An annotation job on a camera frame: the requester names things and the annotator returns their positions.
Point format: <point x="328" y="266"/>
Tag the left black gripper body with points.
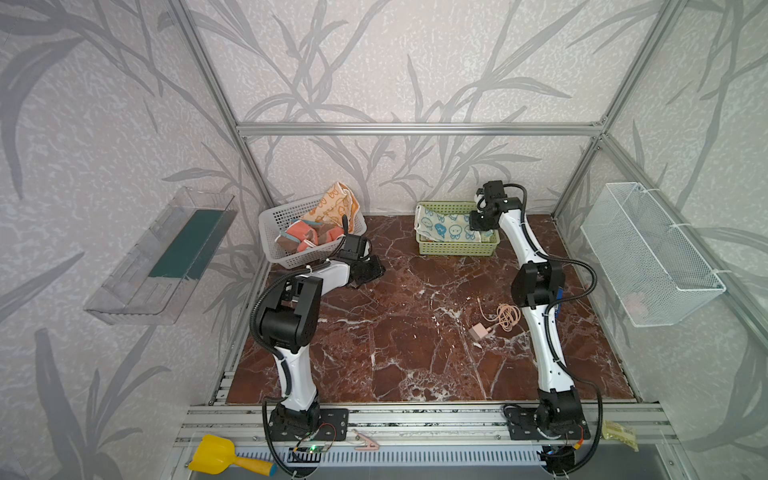
<point x="355" y="248"/>

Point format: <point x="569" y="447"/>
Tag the aluminium front rail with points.
<point x="414" y="424"/>

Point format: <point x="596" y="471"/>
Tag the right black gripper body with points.
<point x="480" y="218"/>

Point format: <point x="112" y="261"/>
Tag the teal patterned towel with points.
<point x="433" y="226"/>

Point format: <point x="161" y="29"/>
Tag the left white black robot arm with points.
<point x="284" y="321"/>

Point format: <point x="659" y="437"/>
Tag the green circuit board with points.
<point x="312" y="449"/>

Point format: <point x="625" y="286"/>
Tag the red patterned towel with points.
<point x="304" y="235"/>

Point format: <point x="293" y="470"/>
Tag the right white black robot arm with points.
<point x="569" y="407"/>

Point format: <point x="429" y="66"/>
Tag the pink clothespin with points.
<point x="367" y="443"/>

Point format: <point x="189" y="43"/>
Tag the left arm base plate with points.
<point x="325" y="424"/>

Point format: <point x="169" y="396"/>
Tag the white wire mesh basket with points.
<point x="658" y="275"/>

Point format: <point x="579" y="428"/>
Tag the yellow paper tag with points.
<point x="626" y="435"/>

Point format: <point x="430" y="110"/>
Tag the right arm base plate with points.
<point x="545" y="423"/>

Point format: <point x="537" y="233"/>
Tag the white plastic laundry basket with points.
<point x="276" y="220"/>

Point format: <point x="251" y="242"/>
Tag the yellow plastic scoop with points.
<point x="215" y="454"/>

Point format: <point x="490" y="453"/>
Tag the clear acrylic wall shelf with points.
<point x="154" y="281"/>

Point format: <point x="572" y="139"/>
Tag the green plastic basket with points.
<point x="455" y="248"/>

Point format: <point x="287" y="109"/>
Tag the orange patterned towel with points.
<point x="338" y="201"/>

